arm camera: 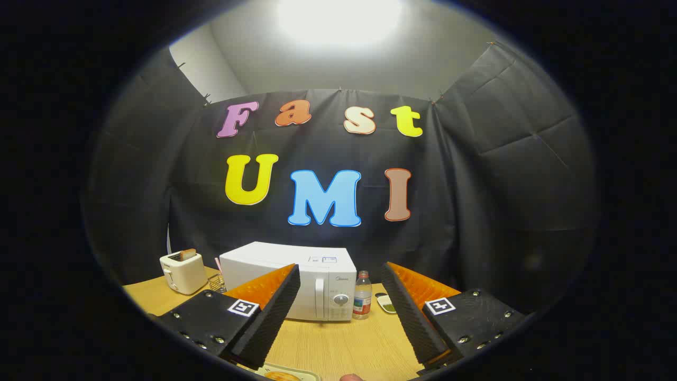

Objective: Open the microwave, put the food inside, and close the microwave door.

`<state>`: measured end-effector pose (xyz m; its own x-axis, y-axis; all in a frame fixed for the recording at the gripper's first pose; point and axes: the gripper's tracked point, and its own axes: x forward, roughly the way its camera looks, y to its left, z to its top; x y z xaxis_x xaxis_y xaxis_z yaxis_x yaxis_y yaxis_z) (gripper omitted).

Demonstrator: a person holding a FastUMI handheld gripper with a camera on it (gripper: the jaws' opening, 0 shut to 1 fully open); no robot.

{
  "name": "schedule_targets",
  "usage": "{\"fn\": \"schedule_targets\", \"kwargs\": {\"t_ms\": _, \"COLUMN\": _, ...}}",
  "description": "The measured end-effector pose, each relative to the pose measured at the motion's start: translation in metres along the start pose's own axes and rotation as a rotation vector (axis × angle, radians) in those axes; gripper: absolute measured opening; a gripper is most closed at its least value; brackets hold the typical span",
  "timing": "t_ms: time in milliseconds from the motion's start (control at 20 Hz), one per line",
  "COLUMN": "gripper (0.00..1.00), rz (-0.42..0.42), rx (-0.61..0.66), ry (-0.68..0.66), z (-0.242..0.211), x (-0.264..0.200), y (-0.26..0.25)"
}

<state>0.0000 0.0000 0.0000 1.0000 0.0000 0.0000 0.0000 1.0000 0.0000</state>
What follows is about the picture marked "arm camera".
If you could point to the round bread bun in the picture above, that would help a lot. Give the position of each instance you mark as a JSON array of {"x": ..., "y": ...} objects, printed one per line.
[{"x": 283, "y": 376}]

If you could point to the pink straw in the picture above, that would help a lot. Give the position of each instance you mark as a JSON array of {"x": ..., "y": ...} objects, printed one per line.
[{"x": 218, "y": 264}]

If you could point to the cream rectangular tray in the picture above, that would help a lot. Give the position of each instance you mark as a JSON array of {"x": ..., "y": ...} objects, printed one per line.
[{"x": 309, "y": 374}]

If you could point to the toast slice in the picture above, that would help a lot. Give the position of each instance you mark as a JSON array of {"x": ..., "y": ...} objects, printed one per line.
[{"x": 188, "y": 254}]

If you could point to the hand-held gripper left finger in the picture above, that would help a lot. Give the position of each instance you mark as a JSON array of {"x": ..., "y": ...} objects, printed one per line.
[{"x": 267, "y": 323}]

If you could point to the black backdrop cloth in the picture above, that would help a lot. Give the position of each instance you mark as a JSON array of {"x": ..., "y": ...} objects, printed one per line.
[{"x": 476, "y": 211}]

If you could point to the white divided dish with beans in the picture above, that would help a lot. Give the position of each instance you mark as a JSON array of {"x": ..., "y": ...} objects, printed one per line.
[{"x": 386, "y": 304}]

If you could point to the white microwave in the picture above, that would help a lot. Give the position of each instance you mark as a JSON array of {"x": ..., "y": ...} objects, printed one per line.
[{"x": 275, "y": 258}]

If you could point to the white toaster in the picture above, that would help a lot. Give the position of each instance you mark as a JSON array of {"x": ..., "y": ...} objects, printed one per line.
[{"x": 182, "y": 275}]

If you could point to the clear plastic water bottle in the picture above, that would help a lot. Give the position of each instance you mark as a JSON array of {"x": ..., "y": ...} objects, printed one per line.
[{"x": 362, "y": 299}]

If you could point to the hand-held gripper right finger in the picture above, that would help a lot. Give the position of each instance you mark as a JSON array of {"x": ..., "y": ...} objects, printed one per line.
[{"x": 415, "y": 323}]

